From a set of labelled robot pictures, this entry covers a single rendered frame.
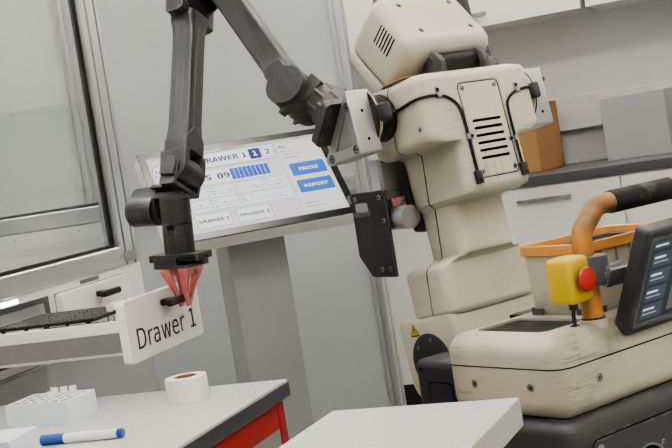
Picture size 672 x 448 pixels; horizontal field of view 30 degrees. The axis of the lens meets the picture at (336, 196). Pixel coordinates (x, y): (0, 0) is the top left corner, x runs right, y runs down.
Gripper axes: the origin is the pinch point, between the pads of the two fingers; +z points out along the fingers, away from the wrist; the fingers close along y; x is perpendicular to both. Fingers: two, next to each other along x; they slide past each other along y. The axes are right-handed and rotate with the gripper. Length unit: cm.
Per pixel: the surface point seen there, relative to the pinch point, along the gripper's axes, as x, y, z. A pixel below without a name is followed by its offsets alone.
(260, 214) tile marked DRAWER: -87, 21, -9
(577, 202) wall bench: -288, -26, 9
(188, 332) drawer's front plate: -5.0, 2.6, 6.7
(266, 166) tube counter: -99, 24, -21
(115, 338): 15.9, 6.1, 3.7
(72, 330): 15.8, 14.7, 2.0
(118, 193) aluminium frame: -47, 39, -19
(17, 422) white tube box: 33.7, 15.6, 14.0
